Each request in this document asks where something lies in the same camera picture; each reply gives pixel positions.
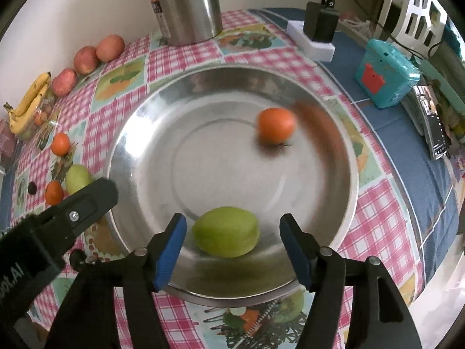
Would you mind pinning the teal plastic box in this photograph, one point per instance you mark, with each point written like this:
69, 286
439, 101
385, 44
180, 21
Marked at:
392, 76

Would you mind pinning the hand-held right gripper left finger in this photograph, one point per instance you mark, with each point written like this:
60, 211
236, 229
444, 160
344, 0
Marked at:
170, 251

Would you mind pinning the black power adapter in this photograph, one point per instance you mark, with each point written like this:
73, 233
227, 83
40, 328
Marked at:
319, 21

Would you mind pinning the dark plum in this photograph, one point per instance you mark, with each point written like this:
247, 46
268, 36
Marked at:
32, 188

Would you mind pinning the yellow banana bunch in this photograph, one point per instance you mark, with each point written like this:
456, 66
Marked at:
25, 107

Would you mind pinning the white plastic chair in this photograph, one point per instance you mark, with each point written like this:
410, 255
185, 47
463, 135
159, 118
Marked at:
417, 21

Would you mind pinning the small green guava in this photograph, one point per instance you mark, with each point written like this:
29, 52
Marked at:
77, 180

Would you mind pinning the stainless steel thermos jug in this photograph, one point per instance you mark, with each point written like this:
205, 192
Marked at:
189, 3

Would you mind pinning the orange tangerine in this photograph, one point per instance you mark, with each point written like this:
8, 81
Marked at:
276, 125
60, 144
53, 192

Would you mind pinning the brown printed packet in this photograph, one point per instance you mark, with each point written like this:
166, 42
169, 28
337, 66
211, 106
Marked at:
5, 138

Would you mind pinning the large green guava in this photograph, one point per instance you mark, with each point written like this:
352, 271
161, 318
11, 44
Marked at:
225, 231

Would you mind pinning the clear glass container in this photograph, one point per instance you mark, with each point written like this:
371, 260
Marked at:
46, 116

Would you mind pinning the blue cloth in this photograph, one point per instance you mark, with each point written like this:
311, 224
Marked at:
410, 174

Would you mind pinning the white power strip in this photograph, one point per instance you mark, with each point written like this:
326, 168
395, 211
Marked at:
319, 51

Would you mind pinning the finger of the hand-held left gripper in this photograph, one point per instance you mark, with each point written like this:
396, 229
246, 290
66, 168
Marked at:
89, 205

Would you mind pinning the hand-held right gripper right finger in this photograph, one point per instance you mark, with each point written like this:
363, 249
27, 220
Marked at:
296, 252

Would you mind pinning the red apple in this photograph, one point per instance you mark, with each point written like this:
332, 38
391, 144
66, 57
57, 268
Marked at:
110, 48
64, 82
86, 60

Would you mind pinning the round steel plate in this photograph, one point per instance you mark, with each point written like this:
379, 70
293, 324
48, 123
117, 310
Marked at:
203, 134

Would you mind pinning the pink checked fruit-print tablecloth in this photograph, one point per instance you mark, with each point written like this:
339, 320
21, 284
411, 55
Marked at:
174, 58

